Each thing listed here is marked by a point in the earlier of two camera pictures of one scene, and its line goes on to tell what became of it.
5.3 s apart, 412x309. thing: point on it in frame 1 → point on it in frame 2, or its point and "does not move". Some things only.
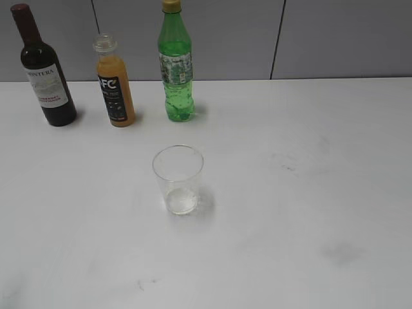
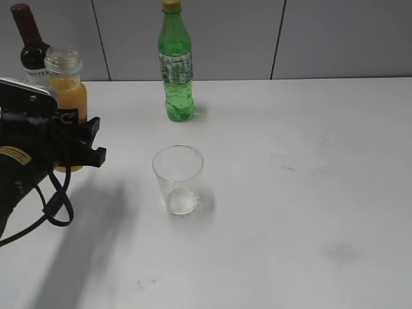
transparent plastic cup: [179, 167] does not move
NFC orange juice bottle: [113, 77] → [63, 65]
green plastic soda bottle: [176, 58] does not move
